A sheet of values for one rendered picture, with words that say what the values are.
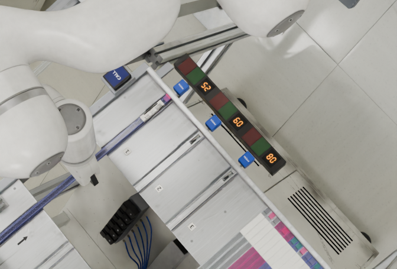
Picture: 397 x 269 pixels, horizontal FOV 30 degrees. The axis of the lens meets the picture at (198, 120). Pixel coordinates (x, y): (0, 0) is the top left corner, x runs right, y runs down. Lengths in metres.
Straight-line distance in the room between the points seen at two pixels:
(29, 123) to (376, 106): 1.47
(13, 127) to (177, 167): 0.76
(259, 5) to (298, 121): 1.35
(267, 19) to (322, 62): 1.24
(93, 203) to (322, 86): 0.77
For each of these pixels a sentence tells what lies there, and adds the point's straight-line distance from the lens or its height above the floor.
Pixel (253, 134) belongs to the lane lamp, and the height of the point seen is 0.65.
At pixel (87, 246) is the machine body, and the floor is 0.62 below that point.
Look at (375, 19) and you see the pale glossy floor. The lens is 2.18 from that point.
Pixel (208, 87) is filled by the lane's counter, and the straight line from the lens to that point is 1.68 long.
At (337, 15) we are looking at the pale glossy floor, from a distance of 2.22.
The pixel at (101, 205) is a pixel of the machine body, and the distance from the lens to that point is 2.07.
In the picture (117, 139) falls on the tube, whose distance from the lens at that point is 1.64.
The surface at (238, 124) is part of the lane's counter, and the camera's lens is 1.66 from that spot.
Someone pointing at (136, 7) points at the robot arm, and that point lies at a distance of 0.98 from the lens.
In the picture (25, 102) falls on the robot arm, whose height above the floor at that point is 1.41.
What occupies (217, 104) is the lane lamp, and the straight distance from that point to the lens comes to 1.67.
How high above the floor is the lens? 2.00
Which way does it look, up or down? 51 degrees down
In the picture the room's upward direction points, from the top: 115 degrees counter-clockwise
